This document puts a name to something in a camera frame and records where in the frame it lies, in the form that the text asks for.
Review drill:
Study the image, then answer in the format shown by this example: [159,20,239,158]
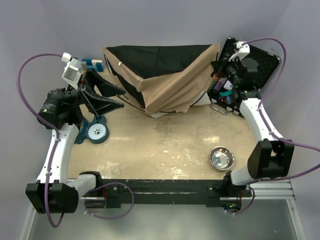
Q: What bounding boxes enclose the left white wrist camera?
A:
[61,52,82,89]

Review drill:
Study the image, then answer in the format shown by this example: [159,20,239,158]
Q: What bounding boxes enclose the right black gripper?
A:
[211,54,241,88]

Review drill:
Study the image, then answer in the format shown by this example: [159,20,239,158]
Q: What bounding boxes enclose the white pillow cushion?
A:
[149,105,190,119]

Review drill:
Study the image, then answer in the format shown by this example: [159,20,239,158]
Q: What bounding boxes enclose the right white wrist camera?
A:
[228,41,250,62]

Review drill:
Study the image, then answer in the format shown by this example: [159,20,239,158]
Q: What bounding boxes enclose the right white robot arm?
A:
[211,57,295,197]

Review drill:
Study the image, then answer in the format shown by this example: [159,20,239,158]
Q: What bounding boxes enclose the black poker chip case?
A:
[207,37,282,117]

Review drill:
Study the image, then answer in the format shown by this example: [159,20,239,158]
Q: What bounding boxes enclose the teal pet bowl holder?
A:
[74,115,110,145]

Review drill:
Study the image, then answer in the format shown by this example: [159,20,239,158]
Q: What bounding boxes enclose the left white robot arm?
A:
[25,69,126,214]

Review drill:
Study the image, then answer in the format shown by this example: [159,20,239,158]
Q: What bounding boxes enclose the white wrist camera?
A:
[228,41,250,62]
[61,52,82,89]

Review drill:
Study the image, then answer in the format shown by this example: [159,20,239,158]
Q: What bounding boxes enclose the teal ribbon tag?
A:
[218,90,232,99]

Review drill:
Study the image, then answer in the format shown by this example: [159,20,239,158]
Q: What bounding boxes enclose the steel pet bowl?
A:
[209,146,235,171]

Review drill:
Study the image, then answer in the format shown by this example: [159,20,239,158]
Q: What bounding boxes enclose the tan black pet tent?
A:
[103,43,221,115]

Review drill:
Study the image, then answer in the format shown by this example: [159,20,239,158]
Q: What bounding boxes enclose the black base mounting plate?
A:
[85,179,252,208]

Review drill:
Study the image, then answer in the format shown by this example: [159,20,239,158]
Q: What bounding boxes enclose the white card deck box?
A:
[223,80,234,91]

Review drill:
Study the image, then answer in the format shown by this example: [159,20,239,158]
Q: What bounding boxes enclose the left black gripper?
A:
[47,68,126,116]

